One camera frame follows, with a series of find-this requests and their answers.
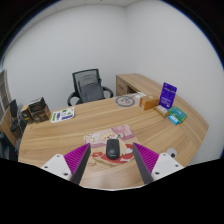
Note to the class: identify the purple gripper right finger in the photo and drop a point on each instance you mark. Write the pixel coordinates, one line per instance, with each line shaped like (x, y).
(154, 166)

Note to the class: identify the round grey coaster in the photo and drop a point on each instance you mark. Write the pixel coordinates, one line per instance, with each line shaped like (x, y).
(125, 101)

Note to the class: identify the dark brown box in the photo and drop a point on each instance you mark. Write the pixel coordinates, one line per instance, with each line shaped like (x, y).
(39, 110)

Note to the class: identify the orange cardboard box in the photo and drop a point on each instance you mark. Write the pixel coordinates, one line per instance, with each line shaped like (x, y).
(148, 102)

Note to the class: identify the wooden side cabinet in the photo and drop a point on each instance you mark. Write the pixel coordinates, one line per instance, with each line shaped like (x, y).
(134, 82)

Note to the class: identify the black side chair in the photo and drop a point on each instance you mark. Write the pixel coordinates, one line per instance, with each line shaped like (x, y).
(15, 119)

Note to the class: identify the blue small packet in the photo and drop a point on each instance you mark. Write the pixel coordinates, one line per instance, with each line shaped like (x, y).
(174, 119)

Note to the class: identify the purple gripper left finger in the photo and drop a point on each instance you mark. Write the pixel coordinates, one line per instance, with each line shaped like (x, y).
(70, 166)

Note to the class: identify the cartoon printed mouse pad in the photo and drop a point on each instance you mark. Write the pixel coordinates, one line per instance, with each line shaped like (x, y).
(98, 159)

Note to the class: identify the purple standing sign card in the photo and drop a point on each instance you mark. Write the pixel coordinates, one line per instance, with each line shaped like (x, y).
(167, 95)

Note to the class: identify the small brown box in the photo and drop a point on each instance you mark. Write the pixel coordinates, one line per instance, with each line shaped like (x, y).
(26, 114)

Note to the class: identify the black computer mouse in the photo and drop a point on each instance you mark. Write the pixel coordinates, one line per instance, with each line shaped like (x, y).
(112, 149)

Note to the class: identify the green tissue packet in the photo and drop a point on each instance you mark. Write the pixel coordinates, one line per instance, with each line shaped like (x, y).
(178, 113)

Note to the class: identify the yellow small box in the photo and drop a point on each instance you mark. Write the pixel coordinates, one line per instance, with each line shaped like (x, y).
(162, 111)

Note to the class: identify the white green sticker sheet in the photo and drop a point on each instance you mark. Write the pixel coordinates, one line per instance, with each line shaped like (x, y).
(63, 114)

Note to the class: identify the black mesh office chair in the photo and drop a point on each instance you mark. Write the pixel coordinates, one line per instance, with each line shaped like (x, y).
(88, 88)

